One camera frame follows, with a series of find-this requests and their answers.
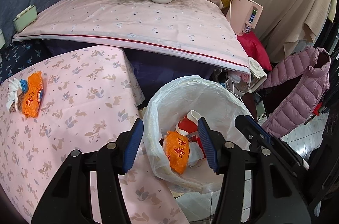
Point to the orange plastic bag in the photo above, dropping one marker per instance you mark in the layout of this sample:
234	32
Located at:
177	152
33	96

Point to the small blue wrapper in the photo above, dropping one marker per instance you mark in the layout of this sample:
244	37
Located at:
23	86

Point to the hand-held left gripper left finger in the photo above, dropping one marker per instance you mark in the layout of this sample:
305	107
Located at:
132	147

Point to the navy leaf print cloth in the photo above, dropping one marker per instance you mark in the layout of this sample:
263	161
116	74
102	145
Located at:
18	57

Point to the brown patterned wrapper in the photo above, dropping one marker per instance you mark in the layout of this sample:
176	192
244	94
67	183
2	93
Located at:
12	108

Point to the pink water dispenser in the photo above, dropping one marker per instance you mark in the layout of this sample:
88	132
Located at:
243	14

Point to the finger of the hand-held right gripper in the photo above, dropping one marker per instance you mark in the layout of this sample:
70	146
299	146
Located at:
251	128

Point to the white crumpled cloth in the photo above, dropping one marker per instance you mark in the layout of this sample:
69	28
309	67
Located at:
13	90

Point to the pale green storage box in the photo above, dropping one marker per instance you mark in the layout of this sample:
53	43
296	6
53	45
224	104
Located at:
25	18

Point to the red cloth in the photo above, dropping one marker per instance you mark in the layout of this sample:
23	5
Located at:
254	51

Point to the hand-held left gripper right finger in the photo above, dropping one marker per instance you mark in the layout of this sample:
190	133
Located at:
209	144

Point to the pale pink table cover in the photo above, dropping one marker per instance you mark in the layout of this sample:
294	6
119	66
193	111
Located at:
132	17

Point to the bin with white plastic liner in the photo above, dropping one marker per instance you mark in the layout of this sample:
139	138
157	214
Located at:
225	96

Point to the short white canister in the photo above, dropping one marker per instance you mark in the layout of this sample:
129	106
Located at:
1	38

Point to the white tissue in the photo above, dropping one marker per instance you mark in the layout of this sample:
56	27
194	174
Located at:
195	156

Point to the white glass kettle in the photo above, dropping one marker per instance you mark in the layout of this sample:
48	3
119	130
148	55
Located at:
255	67

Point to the pink down jacket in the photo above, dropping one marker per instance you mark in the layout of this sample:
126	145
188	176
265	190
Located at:
296	91

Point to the clear glass jug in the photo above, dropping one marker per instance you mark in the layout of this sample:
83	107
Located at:
237	85

